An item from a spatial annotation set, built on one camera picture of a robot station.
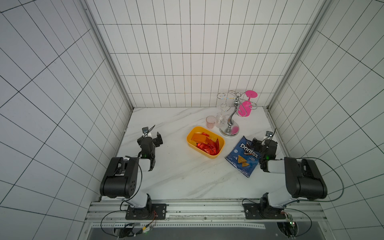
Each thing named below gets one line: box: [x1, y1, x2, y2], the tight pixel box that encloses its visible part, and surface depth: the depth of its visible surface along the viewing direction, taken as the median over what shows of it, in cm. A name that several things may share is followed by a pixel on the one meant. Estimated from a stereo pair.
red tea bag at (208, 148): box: [196, 143, 219, 156], surface depth 94 cm
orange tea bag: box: [191, 133, 208, 145], surface depth 101 cm
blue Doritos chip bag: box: [225, 135, 260, 178], surface depth 92 cm
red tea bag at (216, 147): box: [212, 138, 220, 154], surface depth 94 cm
